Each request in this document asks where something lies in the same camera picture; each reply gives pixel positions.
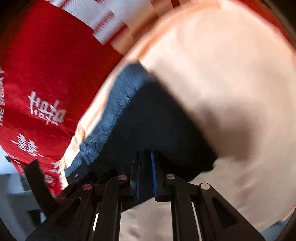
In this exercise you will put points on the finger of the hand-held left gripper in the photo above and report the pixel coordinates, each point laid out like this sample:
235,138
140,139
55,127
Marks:
38,180

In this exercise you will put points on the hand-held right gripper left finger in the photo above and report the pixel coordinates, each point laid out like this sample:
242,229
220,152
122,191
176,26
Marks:
138,180

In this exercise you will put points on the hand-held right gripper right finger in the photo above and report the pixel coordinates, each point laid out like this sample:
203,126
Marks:
154,178

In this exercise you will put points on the black pants with blue trim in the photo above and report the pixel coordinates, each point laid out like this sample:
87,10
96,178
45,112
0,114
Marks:
150,120

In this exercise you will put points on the cream blanket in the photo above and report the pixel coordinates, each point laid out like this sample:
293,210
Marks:
219,81

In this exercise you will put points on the red printed bedspread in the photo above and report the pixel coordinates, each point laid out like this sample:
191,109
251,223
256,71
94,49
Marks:
46,58

